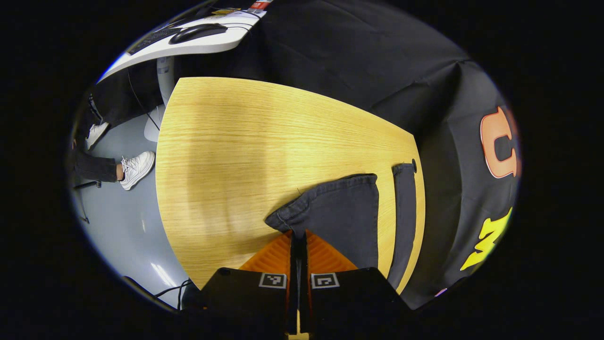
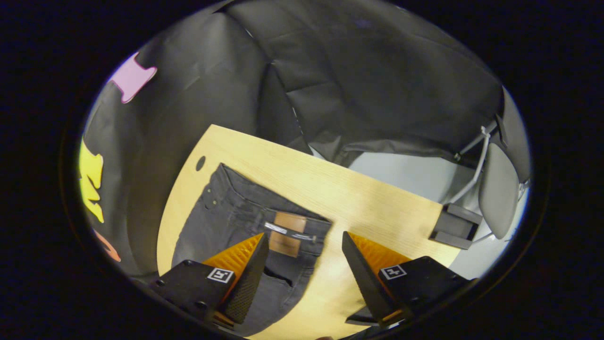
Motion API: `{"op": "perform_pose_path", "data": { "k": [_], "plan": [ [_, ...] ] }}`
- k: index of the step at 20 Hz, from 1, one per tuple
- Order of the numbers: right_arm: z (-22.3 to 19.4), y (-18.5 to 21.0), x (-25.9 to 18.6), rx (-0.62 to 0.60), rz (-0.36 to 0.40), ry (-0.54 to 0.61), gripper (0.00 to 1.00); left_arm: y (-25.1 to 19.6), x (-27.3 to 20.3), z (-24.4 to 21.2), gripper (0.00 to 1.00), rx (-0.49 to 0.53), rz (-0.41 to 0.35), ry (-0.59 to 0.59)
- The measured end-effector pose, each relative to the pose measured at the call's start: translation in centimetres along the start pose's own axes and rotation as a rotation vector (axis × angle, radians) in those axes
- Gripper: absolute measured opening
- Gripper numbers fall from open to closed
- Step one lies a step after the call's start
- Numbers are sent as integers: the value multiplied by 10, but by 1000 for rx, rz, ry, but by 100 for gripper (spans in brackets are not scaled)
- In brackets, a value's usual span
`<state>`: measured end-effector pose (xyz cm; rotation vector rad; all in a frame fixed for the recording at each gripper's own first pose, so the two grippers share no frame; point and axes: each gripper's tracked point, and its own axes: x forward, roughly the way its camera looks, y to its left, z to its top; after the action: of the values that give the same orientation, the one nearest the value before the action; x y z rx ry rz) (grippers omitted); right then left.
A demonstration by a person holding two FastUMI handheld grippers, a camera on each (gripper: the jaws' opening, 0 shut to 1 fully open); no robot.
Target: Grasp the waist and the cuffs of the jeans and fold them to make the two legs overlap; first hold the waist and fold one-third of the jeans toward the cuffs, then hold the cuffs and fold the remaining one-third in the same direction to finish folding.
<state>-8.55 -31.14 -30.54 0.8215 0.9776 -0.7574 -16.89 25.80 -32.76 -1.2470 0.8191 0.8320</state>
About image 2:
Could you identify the grey chair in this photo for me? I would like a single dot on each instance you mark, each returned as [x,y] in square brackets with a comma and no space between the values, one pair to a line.
[498,189]

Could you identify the dark grey jeans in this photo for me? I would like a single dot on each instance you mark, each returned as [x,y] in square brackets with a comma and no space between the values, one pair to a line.
[226,212]

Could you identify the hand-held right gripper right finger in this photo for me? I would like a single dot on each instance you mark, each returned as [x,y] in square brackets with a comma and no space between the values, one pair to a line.
[365,283]

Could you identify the black rectangular bracket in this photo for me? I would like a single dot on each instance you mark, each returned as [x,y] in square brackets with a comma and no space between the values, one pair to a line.
[455,226]

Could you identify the black backdrop cloth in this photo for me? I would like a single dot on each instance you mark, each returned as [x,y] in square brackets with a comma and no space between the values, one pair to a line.
[377,71]

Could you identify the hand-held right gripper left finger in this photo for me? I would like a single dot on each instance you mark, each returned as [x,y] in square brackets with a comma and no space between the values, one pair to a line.
[247,283]

